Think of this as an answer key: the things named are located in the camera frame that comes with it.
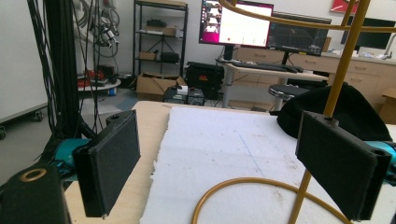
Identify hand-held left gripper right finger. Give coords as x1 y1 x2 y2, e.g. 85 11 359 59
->
295 110 396 221

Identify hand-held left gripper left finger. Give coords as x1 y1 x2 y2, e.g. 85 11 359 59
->
53 109 141 217

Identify black knit hat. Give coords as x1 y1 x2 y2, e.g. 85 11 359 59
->
276 82 393 143

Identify gold metal wire stand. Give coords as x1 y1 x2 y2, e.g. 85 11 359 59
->
191 0 396 224

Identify round white table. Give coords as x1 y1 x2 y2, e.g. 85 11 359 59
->
77 69 122 96

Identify open cardboard box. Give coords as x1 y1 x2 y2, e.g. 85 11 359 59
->
135 73 188 102

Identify round black stool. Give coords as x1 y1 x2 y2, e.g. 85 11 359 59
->
268 83 309 111

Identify light wooden cabinets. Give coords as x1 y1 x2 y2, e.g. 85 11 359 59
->
233 46 396 125

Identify light wooden desk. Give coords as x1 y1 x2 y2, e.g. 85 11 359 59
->
218 59 330 108

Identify small black device box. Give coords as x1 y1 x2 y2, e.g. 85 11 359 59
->
163 85 190 105
187 88 206 106

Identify white cloth mat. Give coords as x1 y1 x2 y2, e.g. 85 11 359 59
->
139 105 396 224

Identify black keyboard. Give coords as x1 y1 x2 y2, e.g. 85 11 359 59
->
232 60 304 74

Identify black switched-off monitor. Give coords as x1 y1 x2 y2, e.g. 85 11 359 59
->
340 17 396 50

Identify black equipment case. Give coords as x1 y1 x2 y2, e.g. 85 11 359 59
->
185 61 225 101

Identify monitor with dark screen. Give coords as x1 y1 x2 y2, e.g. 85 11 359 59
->
267 11 332 58

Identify white panel on casters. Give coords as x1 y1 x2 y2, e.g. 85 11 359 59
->
0 0 50 141

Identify black metal shelf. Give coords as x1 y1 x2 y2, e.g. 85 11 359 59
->
133 0 190 78

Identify monitor with white screen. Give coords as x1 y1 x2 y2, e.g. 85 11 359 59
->
199 0 275 49

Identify black metal frame post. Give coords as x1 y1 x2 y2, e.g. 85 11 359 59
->
27 0 97 141

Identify bundle of hanging cables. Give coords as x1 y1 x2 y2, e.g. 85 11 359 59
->
73 0 120 59

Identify red wall poster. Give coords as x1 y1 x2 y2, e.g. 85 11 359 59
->
330 0 359 14

